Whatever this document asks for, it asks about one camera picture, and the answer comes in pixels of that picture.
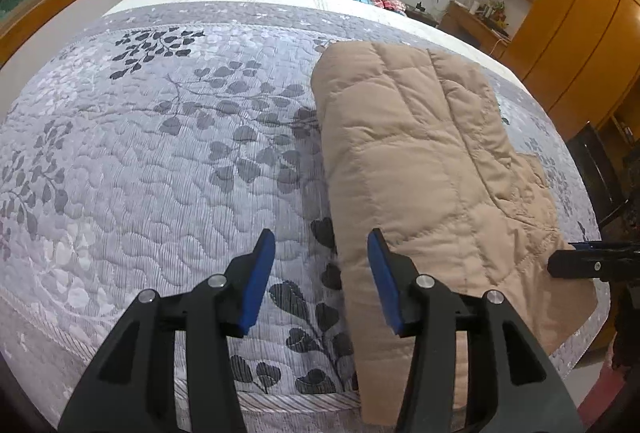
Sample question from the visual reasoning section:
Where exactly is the wooden desk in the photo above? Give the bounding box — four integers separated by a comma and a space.
440, 0, 511, 59

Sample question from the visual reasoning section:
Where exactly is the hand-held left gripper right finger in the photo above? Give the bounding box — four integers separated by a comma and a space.
366, 228, 586, 433

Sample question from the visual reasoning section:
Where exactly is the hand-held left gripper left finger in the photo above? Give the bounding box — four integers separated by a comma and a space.
57, 228, 277, 433

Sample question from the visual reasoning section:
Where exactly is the black chair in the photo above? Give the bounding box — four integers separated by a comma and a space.
565, 120, 640, 229

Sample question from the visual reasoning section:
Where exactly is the grey leaf-print quilt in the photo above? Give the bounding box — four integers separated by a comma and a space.
0, 0, 613, 433

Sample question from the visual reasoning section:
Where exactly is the orange wooden wardrobe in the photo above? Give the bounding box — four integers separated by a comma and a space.
482, 0, 640, 129

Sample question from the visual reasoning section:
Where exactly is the beige quilted jacket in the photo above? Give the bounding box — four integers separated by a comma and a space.
310, 40, 600, 426

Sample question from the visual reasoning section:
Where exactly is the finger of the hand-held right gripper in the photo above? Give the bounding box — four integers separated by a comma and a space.
546, 240, 640, 281

